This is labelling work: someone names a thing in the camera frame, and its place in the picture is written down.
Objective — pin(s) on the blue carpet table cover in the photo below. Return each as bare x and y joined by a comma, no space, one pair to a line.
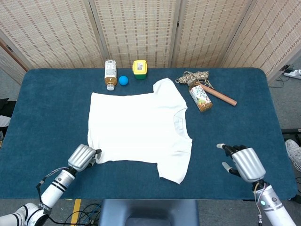
58,113

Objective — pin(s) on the tea bottle white label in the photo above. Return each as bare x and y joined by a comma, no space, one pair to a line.
110,73

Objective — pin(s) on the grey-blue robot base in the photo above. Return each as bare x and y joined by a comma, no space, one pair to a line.
150,212

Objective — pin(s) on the woven bamboo screen panel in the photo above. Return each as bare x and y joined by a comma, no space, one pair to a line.
136,28
270,35
9,63
51,30
207,30

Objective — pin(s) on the brown cardboard tube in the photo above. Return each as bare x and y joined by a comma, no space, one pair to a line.
223,97

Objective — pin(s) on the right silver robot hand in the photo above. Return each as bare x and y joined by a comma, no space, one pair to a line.
247,163

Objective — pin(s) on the tea bottle fruit label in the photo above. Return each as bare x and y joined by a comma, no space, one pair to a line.
201,97

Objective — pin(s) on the white T-shirt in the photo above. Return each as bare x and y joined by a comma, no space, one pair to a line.
136,127

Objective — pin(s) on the black table foot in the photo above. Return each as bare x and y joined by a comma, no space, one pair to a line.
291,131

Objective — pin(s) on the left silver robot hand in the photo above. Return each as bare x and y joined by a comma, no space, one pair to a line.
81,156

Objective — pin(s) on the white power strip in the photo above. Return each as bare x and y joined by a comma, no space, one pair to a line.
294,74

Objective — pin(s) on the green container yellow lid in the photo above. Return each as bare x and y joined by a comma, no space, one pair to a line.
140,70

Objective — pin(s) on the black power adapter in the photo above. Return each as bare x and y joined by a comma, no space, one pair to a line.
287,67

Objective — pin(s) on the white sneaker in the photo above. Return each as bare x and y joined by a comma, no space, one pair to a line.
294,150

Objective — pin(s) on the blue ball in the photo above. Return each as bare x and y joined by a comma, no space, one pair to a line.
123,80

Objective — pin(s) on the black and white bag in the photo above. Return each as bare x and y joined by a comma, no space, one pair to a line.
7,107

